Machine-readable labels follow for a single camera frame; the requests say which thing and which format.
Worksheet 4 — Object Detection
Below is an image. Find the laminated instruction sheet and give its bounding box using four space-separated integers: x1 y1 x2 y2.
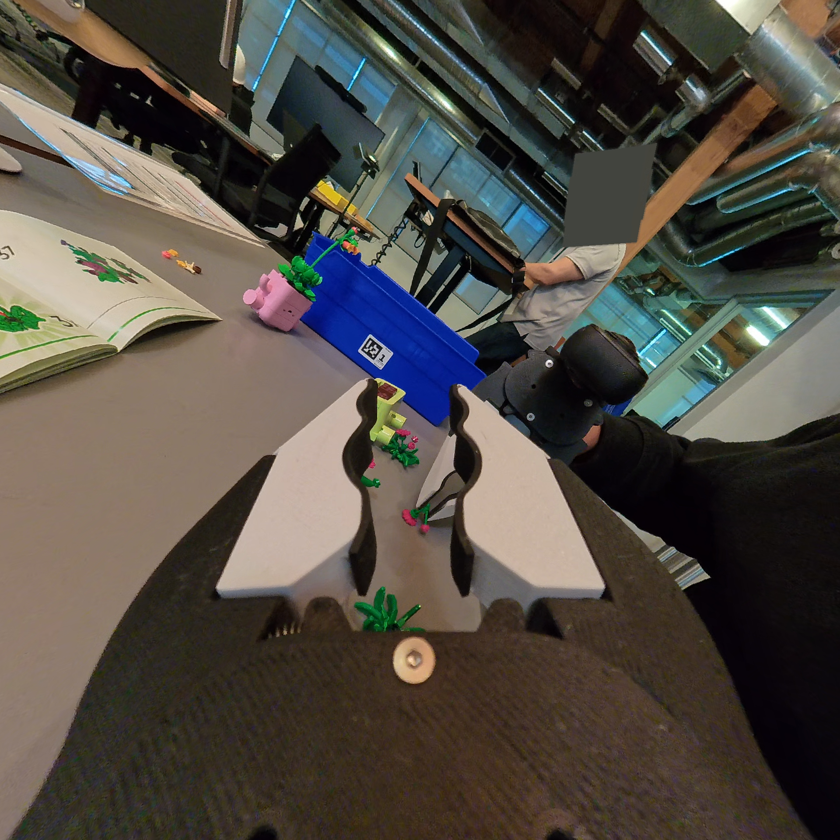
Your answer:
0 84 267 248

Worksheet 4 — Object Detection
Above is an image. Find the black office chair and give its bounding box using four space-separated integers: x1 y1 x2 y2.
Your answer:
248 123 342 245

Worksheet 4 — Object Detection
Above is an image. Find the black divider panel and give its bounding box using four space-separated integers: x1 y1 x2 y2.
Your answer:
85 0 242 114

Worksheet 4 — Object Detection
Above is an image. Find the wooden post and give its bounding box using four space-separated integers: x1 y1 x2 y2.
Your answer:
512 84 782 368

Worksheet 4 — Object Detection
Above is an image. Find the green toy leaf piece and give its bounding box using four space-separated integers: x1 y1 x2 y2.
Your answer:
354 586 426 633

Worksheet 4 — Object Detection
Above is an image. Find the pink toy flower pot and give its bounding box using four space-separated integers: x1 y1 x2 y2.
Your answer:
243 226 361 333

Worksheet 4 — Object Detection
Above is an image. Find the camera tripod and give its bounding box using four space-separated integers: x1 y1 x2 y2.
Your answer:
350 143 383 219

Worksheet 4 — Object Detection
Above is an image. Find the coiled black cable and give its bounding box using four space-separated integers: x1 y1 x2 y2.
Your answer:
377 218 409 265

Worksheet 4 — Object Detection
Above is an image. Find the computer monitor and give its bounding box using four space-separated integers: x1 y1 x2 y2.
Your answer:
266 55 386 191

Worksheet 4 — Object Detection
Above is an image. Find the toy instruction booklet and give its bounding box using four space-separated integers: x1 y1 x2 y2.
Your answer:
0 210 223 395

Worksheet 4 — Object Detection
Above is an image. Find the person's black jacket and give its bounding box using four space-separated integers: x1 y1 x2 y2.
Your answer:
656 558 840 840

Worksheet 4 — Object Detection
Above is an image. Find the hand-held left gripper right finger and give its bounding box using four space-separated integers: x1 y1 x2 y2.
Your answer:
450 385 606 609

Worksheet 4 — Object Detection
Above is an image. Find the wooden desk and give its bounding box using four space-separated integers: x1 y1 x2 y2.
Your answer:
13 0 277 166

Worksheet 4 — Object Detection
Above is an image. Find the black bag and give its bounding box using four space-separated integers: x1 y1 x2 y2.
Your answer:
445 196 527 291

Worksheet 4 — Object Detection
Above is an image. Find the green plant with pink flowers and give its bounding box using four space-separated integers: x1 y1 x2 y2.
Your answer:
382 428 421 469

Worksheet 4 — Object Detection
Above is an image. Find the standing desk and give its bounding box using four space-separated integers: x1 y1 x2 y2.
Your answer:
403 173 527 311

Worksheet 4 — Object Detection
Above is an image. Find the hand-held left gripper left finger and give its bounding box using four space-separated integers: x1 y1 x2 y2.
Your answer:
217 378 382 602

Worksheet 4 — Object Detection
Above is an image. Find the blue storage bin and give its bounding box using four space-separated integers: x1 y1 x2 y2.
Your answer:
302 231 488 427

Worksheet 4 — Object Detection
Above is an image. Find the lime green toy pot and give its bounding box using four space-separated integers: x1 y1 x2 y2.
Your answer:
369 379 408 445

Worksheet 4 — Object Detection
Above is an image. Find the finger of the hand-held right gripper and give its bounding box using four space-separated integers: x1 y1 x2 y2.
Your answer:
416 436 469 522

